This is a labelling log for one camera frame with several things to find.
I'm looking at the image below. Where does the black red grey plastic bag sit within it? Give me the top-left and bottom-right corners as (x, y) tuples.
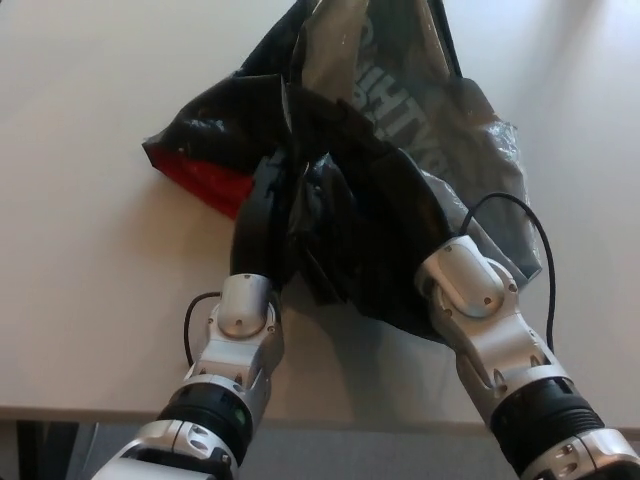
(141, 0), (544, 346)

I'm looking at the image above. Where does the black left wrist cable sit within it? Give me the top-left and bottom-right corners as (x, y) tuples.
(183, 292), (224, 370)

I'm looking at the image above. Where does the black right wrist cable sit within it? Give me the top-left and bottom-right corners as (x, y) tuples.
(458, 193), (558, 352)

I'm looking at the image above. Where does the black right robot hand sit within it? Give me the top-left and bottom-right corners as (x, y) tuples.
(298, 143), (452, 345)

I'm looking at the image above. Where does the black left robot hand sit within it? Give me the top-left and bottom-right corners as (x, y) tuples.
(230, 149), (302, 294)

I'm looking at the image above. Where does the grey metal desk leg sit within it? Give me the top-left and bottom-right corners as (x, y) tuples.
(14, 419), (102, 480)

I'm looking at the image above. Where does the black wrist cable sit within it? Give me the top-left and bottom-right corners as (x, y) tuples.
(183, 292), (224, 370)
(458, 193), (558, 352)

